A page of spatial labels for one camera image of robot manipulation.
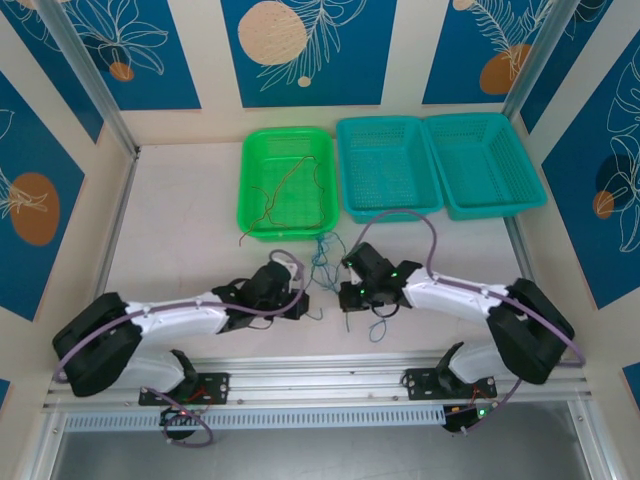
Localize dark blue cable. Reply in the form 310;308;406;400
308;232;351;296

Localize teal cable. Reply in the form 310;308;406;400
309;234;337;281

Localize green plastic basket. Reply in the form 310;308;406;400
235;125;342;245

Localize teal plastic basket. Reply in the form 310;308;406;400
422;112;548;222
335;117;446;225

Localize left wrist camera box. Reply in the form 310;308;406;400
269;251;305;282

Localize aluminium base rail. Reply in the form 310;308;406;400
42;354;594;414

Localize white slotted cable duct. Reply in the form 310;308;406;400
64;405;446;434

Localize aluminium corner post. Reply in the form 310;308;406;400
502;0;574;119
37;0;141;161

